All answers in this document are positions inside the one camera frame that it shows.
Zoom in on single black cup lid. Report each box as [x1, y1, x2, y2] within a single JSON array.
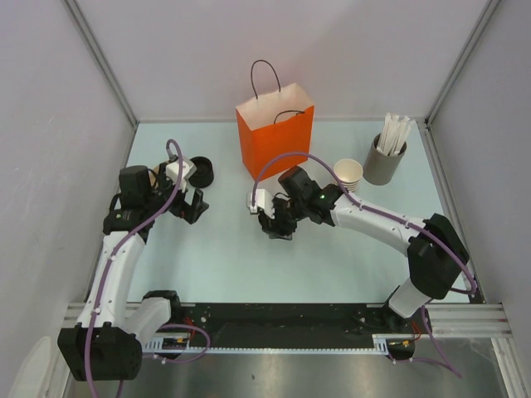
[[258, 214, 297, 240]]

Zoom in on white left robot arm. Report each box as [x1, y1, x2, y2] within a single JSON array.
[[57, 159, 208, 381]]

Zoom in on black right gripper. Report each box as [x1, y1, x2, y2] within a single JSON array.
[[262, 196, 307, 241]]

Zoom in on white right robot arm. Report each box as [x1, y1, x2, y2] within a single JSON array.
[[247, 166, 470, 332]]

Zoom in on orange paper bag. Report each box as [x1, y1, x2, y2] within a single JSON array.
[[236, 83, 314, 182]]

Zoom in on black lid stack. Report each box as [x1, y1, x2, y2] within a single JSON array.
[[188, 156, 214, 188]]

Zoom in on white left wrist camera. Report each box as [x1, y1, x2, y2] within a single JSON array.
[[165, 158, 197, 192]]

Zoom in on stacked brown paper cups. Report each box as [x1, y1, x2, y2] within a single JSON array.
[[333, 158, 363, 192]]

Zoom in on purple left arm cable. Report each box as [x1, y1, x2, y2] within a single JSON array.
[[84, 139, 212, 398]]

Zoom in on white slotted cable duct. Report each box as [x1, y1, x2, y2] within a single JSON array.
[[140, 334, 393, 356]]

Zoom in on grey straw holder tube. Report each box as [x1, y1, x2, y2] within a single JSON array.
[[363, 134, 407, 186]]

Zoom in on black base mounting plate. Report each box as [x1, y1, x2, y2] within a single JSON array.
[[144, 303, 426, 354]]

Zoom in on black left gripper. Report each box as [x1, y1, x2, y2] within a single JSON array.
[[144, 163, 207, 224]]

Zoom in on aluminium frame rail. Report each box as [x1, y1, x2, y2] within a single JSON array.
[[426, 303, 512, 338]]

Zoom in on brown pulp cup carrier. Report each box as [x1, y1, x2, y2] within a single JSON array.
[[149, 167, 164, 188]]

